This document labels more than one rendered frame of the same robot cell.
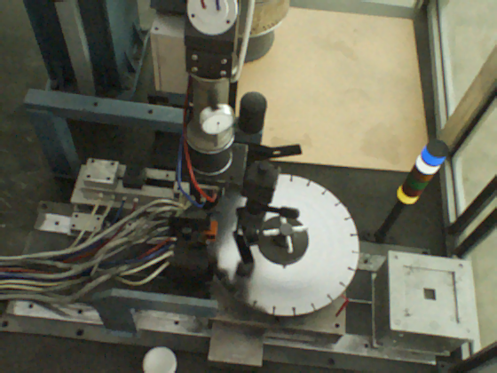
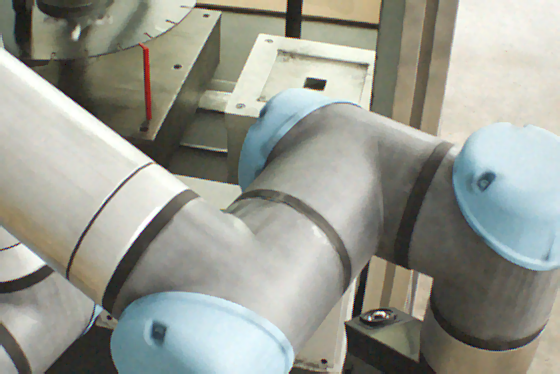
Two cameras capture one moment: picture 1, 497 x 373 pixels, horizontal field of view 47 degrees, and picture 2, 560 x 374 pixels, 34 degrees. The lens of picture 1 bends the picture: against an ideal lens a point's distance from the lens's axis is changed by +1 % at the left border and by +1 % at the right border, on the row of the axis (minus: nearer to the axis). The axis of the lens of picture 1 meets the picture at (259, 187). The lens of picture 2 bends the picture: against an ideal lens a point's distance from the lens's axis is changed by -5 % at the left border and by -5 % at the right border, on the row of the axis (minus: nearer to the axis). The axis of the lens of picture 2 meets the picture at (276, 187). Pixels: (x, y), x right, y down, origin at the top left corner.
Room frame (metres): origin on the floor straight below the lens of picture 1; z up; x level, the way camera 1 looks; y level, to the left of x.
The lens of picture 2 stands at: (-0.45, -0.60, 1.56)
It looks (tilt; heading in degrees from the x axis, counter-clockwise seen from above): 41 degrees down; 14
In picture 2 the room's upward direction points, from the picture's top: 3 degrees clockwise
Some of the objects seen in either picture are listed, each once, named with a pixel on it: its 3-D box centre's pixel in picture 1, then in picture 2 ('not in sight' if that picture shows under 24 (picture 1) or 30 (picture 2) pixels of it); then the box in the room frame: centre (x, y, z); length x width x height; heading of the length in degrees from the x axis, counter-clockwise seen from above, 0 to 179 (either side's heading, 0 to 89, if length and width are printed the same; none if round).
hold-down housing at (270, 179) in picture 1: (257, 194); not in sight; (0.50, 0.00, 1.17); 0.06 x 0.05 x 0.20; 85
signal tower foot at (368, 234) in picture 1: (381, 234); not in sight; (0.69, -0.33, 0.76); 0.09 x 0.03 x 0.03; 94
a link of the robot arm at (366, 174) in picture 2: not in sight; (335, 189); (-0.04, -0.54, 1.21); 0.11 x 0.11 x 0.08; 76
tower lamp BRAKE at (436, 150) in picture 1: (435, 152); not in sight; (0.69, -0.33, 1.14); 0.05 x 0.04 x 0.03; 4
